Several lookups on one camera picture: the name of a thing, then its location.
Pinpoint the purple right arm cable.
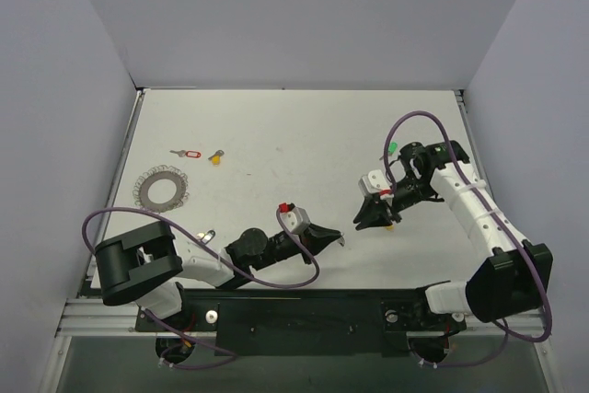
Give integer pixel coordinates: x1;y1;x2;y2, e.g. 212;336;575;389
383;110;553;369

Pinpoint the key with green tag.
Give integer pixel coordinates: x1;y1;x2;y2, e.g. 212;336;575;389
381;142;398;159

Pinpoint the metal disc with keyrings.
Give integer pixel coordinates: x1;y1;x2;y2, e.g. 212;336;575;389
133;165;189;214

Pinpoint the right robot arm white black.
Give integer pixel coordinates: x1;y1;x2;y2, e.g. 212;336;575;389
353;141;553;328

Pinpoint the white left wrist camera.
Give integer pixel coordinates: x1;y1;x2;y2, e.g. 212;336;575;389
277;202;311;236

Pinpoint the key with red tag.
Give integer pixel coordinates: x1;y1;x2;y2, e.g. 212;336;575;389
170;150;202;159

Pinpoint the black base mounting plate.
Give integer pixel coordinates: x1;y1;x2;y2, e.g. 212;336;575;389
133;288;475;358

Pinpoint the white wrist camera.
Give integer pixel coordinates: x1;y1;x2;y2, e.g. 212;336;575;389
277;202;311;236
359;169;393;200

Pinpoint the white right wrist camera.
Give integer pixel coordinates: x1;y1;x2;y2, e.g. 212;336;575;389
359;169;393;200

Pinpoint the key with yellow round tag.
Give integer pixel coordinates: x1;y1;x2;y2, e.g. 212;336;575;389
208;149;225;166

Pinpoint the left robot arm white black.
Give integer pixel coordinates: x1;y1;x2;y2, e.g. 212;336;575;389
96;222;343;306

